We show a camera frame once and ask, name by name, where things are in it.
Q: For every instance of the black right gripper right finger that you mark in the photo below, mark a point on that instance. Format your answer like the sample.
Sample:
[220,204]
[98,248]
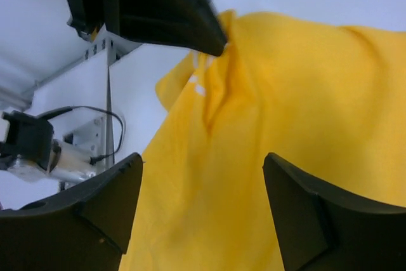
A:
[320,226]

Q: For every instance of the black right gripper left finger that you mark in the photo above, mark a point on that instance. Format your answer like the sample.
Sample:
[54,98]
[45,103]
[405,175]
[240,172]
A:
[86,227]

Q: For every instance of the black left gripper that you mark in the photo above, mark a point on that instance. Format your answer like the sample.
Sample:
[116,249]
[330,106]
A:
[188,24]

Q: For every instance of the yellow pillowcase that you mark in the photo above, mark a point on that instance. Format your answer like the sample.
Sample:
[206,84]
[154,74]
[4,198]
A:
[329,99]

